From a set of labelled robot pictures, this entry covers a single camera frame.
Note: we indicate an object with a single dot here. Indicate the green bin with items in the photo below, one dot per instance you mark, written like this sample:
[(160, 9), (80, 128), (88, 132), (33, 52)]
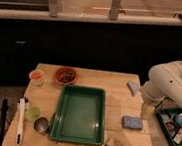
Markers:
[(166, 119)]

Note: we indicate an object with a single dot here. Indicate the small metal bowl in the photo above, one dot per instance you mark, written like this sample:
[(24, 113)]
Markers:
[(41, 125)]

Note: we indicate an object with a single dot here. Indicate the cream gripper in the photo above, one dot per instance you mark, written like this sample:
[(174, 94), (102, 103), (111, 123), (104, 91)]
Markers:
[(146, 111)]

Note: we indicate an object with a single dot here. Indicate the blue sponge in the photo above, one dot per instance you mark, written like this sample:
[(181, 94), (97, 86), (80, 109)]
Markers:
[(131, 122)]

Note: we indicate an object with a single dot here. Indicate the black pole stand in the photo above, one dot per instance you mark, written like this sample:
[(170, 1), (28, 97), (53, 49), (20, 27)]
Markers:
[(3, 119)]

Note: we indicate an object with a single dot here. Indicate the grey blue cloth piece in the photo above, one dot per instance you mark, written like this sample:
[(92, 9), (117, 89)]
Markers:
[(134, 88)]

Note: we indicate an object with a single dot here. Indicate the orange bowl with food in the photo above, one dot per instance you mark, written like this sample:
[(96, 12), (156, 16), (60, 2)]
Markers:
[(65, 75)]

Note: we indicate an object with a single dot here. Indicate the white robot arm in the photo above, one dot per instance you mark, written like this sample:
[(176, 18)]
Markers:
[(165, 80)]

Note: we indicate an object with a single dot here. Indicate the green plastic cup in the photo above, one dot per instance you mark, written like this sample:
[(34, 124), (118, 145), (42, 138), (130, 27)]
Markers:
[(32, 114)]

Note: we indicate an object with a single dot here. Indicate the white long-handled brush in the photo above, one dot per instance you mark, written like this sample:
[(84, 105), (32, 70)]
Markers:
[(20, 123)]

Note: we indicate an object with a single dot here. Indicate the green plastic tray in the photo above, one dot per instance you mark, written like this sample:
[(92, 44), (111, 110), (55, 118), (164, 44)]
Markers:
[(80, 116)]

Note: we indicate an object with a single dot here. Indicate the small cup with orange lid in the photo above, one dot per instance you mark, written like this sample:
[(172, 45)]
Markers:
[(37, 77)]

